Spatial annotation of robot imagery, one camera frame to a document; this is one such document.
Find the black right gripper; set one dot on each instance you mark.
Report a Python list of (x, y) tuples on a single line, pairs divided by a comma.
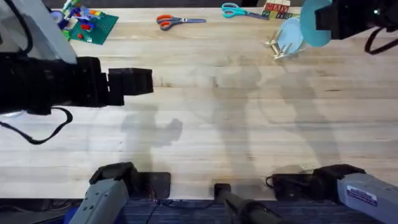
[(354, 18)]

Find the wooden letter blocks heap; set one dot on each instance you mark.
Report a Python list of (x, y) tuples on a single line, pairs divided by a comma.
[(278, 9)]

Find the black centre post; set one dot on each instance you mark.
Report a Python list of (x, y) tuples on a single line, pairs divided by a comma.
[(239, 203)]

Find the purple tape roll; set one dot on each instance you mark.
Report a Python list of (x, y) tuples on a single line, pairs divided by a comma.
[(58, 17)]

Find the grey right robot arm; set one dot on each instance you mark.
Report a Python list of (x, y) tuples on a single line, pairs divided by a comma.
[(363, 193)]

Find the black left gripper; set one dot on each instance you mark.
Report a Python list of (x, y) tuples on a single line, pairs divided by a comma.
[(56, 82)]

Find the light blue round plate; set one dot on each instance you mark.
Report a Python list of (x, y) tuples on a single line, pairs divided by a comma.
[(290, 35)]

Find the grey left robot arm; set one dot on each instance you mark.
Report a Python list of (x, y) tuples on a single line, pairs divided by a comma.
[(102, 199)]

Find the small wooden peg rack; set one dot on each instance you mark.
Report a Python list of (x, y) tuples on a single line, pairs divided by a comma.
[(281, 54)]

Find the green board with toy blocks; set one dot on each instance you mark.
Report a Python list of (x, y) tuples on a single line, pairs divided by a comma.
[(93, 26)]

